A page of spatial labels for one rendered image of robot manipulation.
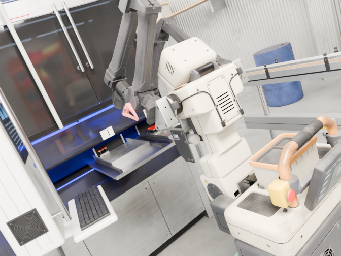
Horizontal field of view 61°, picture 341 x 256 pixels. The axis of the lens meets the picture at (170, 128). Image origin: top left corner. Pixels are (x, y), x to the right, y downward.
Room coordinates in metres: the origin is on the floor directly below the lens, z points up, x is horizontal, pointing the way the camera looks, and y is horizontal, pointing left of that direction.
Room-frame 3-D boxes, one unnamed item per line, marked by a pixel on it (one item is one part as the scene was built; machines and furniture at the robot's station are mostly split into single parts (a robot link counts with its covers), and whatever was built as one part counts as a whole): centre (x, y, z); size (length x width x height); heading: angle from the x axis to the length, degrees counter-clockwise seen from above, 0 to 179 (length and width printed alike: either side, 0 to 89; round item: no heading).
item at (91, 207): (1.35, 0.52, 0.82); 0.40 x 0.14 x 0.02; 18
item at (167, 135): (1.83, 0.00, 0.90); 0.34 x 0.26 x 0.04; 28
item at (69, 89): (1.76, 0.57, 1.51); 0.47 x 0.01 x 0.59; 119
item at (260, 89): (2.34, -0.81, 0.46); 0.09 x 0.09 x 0.77; 29
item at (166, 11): (6.02, -0.58, 1.98); 0.44 x 0.36 x 0.25; 46
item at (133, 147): (1.76, 0.35, 0.90); 0.34 x 0.26 x 0.04; 29
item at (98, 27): (1.98, 0.17, 1.51); 0.43 x 0.01 x 0.59; 119
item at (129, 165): (1.78, 0.17, 0.87); 0.70 x 0.48 x 0.02; 119
